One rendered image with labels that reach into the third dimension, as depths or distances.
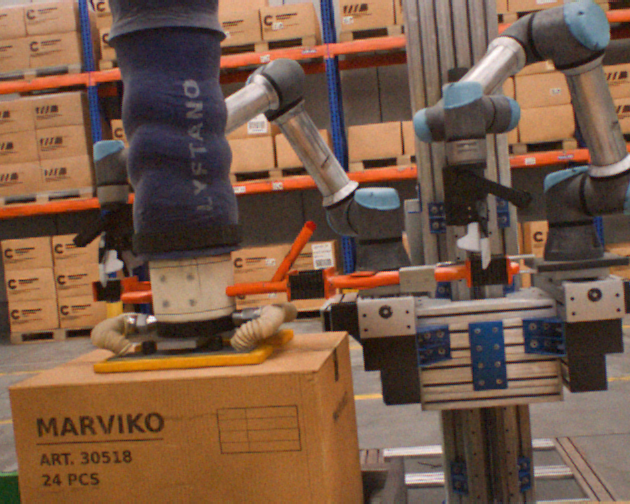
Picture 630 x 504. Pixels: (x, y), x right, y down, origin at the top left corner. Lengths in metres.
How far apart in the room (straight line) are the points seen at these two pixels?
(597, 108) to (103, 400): 1.27
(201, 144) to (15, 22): 8.34
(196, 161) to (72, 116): 7.88
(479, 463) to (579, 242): 0.67
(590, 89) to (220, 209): 0.91
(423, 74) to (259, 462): 1.25
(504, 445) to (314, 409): 0.96
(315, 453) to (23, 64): 8.57
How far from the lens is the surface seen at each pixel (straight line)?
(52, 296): 9.60
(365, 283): 1.53
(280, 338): 1.66
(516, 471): 2.30
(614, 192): 2.02
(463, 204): 1.51
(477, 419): 2.25
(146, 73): 1.58
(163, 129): 1.56
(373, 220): 2.04
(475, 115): 1.52
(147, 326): 1.68
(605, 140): 1.99
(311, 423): 1.41
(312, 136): 2.13
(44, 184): 9.50
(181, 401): 1.47
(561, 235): 2.09
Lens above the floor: 1.23
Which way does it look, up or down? 3 degrees down
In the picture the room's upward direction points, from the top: 5 degrees counter-clockwise
